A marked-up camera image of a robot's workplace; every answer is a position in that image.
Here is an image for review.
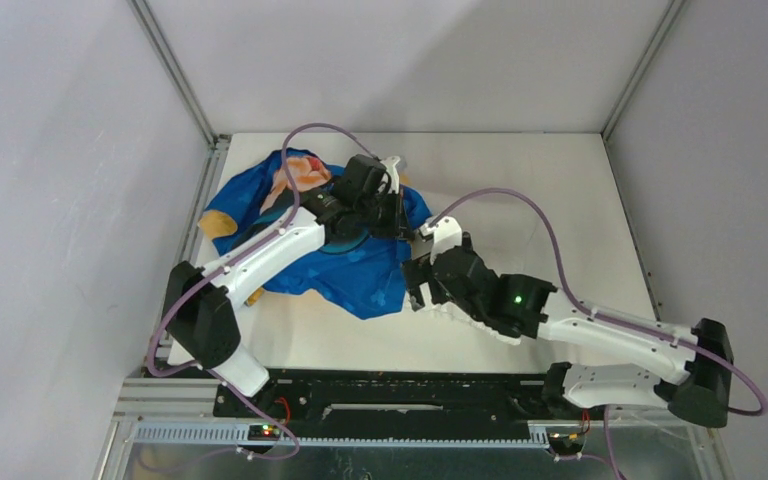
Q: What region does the aluminium frame rail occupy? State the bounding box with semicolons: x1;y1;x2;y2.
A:
95;370;734;479

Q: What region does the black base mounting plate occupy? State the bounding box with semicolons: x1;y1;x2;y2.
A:
213;368;604;441

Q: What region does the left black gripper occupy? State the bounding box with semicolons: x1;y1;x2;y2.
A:
354;186;414;240

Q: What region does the yellow and blue pillowcase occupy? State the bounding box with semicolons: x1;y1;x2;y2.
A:
198;150;411;320

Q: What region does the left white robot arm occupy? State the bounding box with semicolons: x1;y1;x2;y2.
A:
162;155;412;417

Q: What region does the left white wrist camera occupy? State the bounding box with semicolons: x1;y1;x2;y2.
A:
380;156;404;194

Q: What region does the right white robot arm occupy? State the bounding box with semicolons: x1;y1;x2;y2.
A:
401;247;733;428

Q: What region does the white pillow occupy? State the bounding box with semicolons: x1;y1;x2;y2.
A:
422;233;525;345

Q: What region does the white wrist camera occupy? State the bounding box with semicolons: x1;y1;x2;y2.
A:
380;156;404;194
412;216;463;261

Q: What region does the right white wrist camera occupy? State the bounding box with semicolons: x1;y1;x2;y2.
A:
412;216;463;261

